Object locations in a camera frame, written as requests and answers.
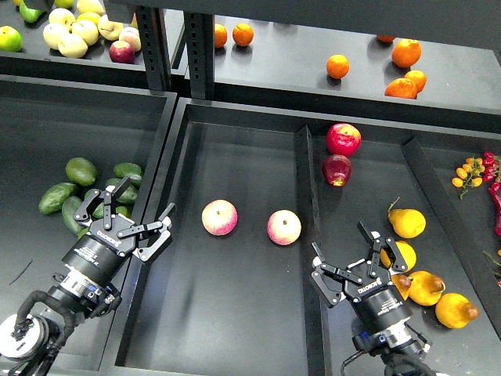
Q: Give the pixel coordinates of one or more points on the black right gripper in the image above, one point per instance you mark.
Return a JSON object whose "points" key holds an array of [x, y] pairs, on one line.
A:
{"points": [[376, 300]]}

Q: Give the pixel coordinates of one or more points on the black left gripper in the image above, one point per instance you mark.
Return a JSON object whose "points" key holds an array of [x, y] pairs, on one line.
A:
{"points": [[101, 253]]}

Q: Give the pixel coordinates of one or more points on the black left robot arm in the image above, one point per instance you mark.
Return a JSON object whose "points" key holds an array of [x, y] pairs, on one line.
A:
{"points": [[33, 337]]}

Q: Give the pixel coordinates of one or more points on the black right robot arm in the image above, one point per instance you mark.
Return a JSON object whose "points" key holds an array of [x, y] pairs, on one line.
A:
{"points": [[401, 348]]}

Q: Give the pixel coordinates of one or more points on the avocado centre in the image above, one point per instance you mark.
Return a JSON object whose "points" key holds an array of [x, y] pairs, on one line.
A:
{"points": [[98, 213]]}

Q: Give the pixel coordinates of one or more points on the avocado top right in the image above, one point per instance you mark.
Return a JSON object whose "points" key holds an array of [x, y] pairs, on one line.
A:
{"points": [[131, 170]]}

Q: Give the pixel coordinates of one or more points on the yellow pear lower left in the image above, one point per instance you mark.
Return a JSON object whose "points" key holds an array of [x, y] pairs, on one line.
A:
{"points": [[401, 284]]}

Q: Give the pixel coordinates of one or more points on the avocado lower left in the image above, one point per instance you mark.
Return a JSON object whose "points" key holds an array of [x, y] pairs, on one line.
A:
{"points": [[69, 207]]}

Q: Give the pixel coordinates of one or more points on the avocado top left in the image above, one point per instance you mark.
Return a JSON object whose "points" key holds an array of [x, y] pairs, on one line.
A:
{"points": [[81, 171]]}

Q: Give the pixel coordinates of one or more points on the yellow pear top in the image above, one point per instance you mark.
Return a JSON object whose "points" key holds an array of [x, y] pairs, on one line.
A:
{"points": [[407, 223]]}

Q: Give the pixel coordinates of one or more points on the yellow pear lower middle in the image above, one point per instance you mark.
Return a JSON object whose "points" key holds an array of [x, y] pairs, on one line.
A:
{"points": [[426, 288]]}

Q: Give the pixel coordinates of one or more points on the avocado far left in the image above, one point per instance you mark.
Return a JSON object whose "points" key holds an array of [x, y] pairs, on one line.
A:
{"points": [[55, 196]]}

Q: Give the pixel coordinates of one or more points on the yellow pear lower right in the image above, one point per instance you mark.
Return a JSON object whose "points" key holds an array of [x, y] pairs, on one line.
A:
{"points": [[455, 311]]}

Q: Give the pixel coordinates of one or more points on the pale yellow pear front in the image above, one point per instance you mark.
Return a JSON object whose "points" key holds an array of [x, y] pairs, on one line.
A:
{"points": [[72, 45]]}

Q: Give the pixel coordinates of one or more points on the pale yellow pear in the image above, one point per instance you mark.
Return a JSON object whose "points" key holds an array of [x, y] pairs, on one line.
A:
{"points": [[110, 30], [63, 17], [87, 30], [53, 33], [72, 45]]}

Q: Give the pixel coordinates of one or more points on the pale yellow pear right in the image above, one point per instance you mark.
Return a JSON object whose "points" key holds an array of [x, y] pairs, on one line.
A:
{"points": [[110, 30]]}

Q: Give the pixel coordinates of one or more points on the pale yellow pear centre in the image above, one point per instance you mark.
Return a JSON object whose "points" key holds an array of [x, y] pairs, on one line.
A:
{"points": [[87, 30]]}

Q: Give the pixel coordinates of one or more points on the pale yellow pear left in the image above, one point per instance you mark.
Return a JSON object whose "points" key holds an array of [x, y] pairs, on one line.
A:
{"points": [[53, 33]]}

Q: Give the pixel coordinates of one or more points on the pale yellow pear back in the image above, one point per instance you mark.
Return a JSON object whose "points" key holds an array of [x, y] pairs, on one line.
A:
{"points": [[63, 17]]}

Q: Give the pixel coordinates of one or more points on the pink apple right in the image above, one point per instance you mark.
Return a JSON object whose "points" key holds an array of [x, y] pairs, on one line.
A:
{"points": [[283, 227]]}

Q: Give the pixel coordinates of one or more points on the pink apple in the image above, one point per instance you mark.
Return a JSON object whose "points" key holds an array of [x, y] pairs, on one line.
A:
{"points": [[283, 227], [219, 217]]}

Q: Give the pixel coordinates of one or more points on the pink apple left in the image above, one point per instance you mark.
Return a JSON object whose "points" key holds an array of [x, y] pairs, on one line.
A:
{"points": [[219, 217]]}

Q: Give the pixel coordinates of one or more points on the black bin divider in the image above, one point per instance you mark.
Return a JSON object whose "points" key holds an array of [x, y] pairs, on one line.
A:
{"points": [[467, 250], [316, 329]]}

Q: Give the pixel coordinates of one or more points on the dark red apple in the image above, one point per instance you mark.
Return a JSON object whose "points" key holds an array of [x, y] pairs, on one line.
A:
{"points": [[337, 170]]}

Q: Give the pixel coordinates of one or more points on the black right bin divider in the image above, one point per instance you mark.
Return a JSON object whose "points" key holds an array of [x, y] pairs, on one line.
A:
{"points": [[467, 250]]}

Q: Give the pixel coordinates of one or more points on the black left bin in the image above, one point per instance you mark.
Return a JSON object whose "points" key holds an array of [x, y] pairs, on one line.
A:
{"points": [[44, 123]]}

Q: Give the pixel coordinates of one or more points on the black bin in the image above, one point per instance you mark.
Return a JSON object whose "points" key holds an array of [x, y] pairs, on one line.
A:
{"points": [[44, 123], [233, 304]]}

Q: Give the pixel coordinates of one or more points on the black middle bin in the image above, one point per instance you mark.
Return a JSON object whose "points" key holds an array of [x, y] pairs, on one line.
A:
{"points": [[233, 304]]}

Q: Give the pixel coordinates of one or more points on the bright red apple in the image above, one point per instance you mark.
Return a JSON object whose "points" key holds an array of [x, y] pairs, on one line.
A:
{"points": [[343, 139]]}

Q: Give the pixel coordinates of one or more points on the orange cherry tomato bunch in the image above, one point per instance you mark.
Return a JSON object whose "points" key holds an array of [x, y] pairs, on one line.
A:
{"points": [[469, 175]]}

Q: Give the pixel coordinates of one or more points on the red apple on shelf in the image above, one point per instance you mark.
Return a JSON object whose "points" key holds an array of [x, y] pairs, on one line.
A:
{"points": [[122, 52]]}

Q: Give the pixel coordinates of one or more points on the red chili peppers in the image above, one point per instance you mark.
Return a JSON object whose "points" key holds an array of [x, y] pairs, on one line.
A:
{"points": [[491, 163]]}

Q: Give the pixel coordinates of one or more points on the peach on shelf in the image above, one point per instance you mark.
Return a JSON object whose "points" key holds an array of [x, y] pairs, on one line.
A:
{"points": [[131, 36]]}

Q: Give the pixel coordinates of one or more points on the orange on shelf front right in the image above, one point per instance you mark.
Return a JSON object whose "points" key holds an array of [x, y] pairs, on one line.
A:
{"points": [[402, 88]]}

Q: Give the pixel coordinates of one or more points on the orange on shelf small right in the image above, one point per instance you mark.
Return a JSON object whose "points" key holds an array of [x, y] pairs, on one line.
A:
{"points": [[418, 77]]}

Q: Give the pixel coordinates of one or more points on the green apple on shelf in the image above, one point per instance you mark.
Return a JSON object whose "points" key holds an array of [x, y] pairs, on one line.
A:
{"points": [[11, 39]]}

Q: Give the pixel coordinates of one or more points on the black shelf post left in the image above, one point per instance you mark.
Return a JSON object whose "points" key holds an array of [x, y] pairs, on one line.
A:
{"points": [[153, 37]]}

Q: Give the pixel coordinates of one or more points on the black shelf post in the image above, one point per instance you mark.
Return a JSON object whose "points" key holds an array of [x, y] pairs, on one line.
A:
{"points": [[153, 37], [199, 37]]}

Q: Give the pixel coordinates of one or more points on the black shelf post right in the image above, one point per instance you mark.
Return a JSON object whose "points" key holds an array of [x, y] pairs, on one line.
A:
{"points": [[199, 37]]}

